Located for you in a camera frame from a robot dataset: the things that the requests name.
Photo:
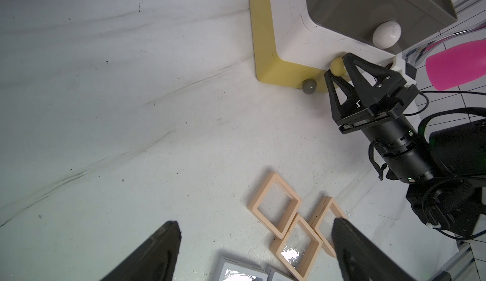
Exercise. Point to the pink plastic goblet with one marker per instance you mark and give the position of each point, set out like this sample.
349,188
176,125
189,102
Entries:
456,66

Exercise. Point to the chrome glass rack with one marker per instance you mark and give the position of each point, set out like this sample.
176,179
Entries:
419,52

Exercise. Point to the peach brooch box top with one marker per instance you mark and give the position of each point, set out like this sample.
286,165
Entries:
275,204

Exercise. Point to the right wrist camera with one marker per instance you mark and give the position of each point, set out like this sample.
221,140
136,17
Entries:
406,70

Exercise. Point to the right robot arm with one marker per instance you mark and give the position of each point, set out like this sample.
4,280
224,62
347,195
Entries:
444,170

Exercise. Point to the white brooch box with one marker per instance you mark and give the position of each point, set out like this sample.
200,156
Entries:
229,270
276,275

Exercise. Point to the white brooch box left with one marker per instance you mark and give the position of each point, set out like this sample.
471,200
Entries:
229,270

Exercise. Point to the white brooch box right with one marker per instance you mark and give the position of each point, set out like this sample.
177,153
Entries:
276,275

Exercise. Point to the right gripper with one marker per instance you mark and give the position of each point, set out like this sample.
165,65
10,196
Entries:
372,84

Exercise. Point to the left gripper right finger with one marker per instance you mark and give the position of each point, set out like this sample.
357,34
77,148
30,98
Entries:
359,258

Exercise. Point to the three-tier drawer cabinet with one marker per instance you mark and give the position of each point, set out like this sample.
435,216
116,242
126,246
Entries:
296,40

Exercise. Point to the peach brooch box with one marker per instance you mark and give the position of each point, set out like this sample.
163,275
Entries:
322,220
299,248
275,204

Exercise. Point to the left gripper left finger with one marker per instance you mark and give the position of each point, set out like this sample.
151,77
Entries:
154,259

